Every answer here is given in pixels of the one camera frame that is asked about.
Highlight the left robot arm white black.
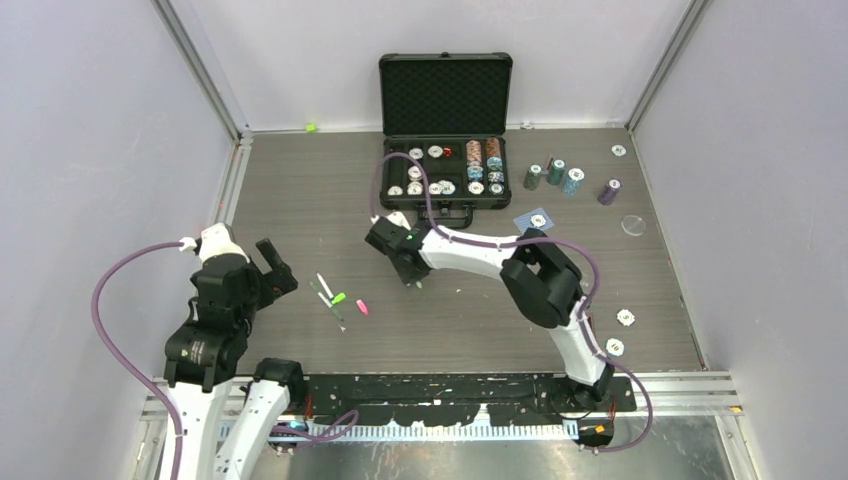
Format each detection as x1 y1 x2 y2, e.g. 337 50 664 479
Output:
160 223 308 479

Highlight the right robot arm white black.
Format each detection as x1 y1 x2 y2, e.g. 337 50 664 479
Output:
365 216 615 411

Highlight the white pen blue tip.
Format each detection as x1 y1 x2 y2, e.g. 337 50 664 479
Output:
316 272 335 300

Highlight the pink pen cap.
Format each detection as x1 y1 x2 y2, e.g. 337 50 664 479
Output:
356 299 369 316

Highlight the white chip on card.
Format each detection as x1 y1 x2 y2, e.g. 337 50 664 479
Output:
530 214 547 229

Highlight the blue playing card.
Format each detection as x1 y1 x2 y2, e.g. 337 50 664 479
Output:
513 208 555 233

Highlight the black poker chip case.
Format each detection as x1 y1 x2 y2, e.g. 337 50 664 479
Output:
378 52 513 229

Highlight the dark green chip stack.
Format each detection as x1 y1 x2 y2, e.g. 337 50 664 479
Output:
523 164 545 191

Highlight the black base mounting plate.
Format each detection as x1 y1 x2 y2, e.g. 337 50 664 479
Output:
286 373 637 427

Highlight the teal chip stack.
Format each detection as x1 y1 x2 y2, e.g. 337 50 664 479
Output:
546 158 567 186

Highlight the light blue chip stack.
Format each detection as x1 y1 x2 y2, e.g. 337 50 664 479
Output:
562 167 585 196

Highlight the purple chip stack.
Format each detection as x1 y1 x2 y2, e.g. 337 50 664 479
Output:
597 178 621 206

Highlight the clear dealer button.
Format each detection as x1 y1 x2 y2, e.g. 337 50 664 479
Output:
620 215 647 237

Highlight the blue white fifty chip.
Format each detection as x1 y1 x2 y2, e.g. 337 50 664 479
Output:
616 309 636 327

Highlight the white chip near base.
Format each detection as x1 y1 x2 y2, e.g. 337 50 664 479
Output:
605 338 625 357

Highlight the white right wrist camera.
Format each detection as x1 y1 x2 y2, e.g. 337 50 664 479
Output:
370 211 411 230

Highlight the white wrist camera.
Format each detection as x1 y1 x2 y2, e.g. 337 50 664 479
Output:
178 222 245 262
370 211 411 230

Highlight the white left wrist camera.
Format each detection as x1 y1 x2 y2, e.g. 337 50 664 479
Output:
178 222 245 262

